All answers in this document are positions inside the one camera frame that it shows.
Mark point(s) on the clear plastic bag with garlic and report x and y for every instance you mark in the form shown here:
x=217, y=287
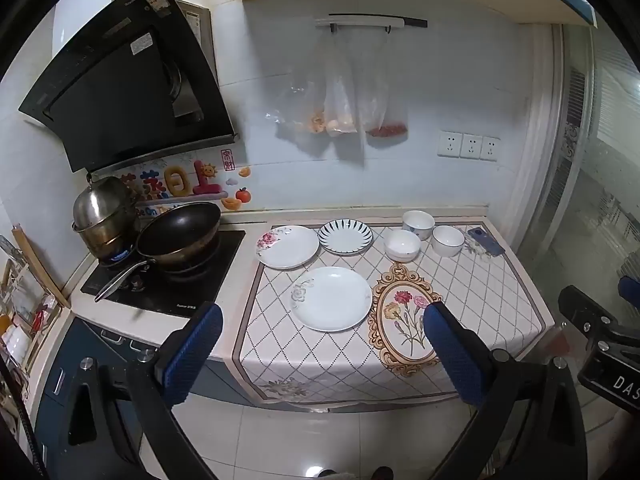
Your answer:
x=305, y=105

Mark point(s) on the blue smartphone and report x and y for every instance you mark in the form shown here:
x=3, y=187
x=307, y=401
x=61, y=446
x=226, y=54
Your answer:
x=485, y=241

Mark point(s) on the black range hood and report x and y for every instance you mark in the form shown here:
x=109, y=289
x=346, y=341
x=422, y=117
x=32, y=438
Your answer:
x=125, y=85

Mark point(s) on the white bowl with blue flowers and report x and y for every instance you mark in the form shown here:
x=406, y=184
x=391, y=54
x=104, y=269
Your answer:
x=418, y=222

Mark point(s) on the clear plastic bag with eggs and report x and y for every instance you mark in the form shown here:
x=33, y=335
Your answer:
x=341, y=105

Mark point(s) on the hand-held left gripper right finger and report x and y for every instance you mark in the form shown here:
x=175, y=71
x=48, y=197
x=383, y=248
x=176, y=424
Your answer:
x=452, y=355

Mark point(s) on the stainless steel steamer pot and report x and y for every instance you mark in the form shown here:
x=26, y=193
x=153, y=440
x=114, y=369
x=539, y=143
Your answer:
x=102, y=205

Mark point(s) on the wall hook rail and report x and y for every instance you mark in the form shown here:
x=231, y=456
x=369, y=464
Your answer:
x=370, y=21

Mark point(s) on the white plate with pink flowers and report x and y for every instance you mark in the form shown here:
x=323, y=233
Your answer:
x=292, y=250

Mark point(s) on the white plate with grey flower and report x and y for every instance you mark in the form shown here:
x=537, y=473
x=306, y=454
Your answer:
x=335, y=302

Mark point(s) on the colourful wall sticker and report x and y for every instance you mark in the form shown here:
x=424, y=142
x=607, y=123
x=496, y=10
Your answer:
x=185, y=180

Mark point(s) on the clear plastic bag with red dates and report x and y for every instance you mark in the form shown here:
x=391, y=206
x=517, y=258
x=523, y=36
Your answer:
x=382, y=110

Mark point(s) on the storage rack with jars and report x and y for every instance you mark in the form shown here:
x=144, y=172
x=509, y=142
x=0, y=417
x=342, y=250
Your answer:
x=20, y=325

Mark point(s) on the white bowl with thin rim line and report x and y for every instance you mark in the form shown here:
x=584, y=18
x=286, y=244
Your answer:
x=448, y=238

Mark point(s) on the white wall socket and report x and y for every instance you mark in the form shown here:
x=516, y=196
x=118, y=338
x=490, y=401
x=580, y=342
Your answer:
x=449, y=143
x=490, y=148
x=470, y=146

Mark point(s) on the printed floral counter cloth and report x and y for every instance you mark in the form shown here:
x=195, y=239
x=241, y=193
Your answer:
x=320, y=355

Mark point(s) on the black gas stove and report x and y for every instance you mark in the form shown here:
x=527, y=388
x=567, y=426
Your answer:
x=210, y=285

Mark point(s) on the wooden cutting board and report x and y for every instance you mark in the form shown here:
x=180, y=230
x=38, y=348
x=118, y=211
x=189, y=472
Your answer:
x=42, y=275

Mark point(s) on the white plate with blue stripes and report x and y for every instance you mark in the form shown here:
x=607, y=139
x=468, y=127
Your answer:
x=345, y=236

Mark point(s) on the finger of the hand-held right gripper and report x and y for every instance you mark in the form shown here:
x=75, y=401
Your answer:
x=631, y=292
x=585, y=307

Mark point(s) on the blue kitchen cabinet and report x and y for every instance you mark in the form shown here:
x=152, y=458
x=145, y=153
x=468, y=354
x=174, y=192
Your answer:
x=52, y=410

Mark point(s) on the plain white bowl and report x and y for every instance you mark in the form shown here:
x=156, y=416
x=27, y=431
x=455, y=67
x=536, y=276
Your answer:
x=401, y=243

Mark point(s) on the glass sliding door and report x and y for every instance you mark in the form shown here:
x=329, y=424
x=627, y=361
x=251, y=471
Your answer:
x=590, y=210

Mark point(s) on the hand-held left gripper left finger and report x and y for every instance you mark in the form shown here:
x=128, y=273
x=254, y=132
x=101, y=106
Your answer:
x=195, y=355

